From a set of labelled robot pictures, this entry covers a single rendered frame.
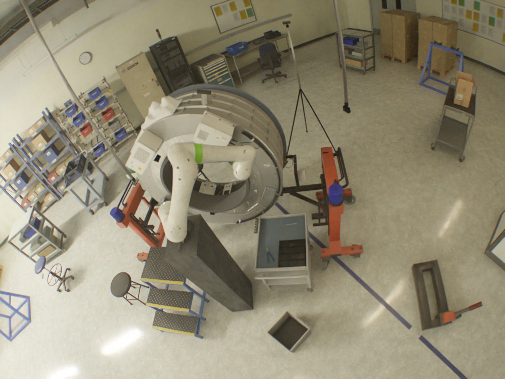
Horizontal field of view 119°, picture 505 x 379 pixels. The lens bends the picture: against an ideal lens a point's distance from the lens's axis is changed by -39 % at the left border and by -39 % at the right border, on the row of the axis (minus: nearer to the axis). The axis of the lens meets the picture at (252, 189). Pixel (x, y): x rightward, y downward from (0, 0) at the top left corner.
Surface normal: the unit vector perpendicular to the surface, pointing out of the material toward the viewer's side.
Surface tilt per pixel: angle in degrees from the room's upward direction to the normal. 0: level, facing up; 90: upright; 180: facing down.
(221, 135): 90
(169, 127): 90
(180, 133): 90
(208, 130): 90
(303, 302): 0
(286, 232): 0
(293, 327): 0
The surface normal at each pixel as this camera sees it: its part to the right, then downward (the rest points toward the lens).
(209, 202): 0.04, -0.65
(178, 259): 0.06, 0.73
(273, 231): -0.26, -0.65
